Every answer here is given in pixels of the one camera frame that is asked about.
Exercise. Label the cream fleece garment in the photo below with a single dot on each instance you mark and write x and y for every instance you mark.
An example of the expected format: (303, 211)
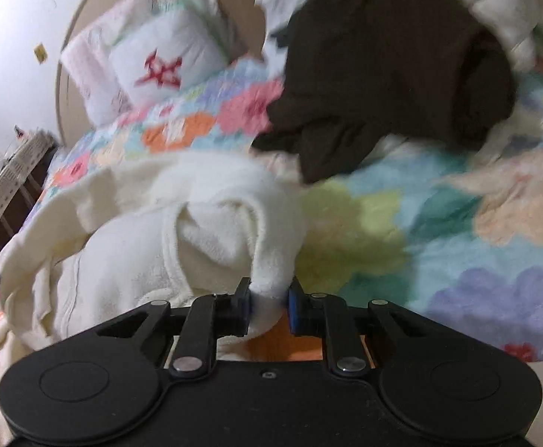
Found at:
(136, 242)

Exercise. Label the cream quilted blanket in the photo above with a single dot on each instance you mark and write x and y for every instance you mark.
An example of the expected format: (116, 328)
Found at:
(509, 4)

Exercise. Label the pale pink patterned pillow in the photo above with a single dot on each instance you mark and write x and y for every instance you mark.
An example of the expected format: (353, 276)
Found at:
(94, 51)

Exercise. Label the floral bedspread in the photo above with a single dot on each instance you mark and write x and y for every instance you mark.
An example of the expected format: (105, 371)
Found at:
(439, 242)

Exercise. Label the white lace cloth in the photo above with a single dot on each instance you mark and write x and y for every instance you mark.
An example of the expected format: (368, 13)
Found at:
(15, 167)

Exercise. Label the yellow wall sticker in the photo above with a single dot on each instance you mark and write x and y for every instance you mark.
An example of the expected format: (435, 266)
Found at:
(40, 52)

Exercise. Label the dark wooden nightstand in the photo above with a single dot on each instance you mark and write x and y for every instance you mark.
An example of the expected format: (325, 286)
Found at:
(11, 214)

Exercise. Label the dark brown garment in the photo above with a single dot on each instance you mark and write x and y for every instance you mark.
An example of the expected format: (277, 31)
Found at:
(383, 65)

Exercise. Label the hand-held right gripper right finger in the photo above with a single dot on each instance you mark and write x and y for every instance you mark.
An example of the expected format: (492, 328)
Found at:
(293, 313)

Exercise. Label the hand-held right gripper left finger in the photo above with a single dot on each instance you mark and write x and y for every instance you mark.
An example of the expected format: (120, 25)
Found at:
(247, 308)

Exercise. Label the white pillow with red embroidery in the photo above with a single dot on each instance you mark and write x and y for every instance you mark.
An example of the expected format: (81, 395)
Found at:
(169, 56)

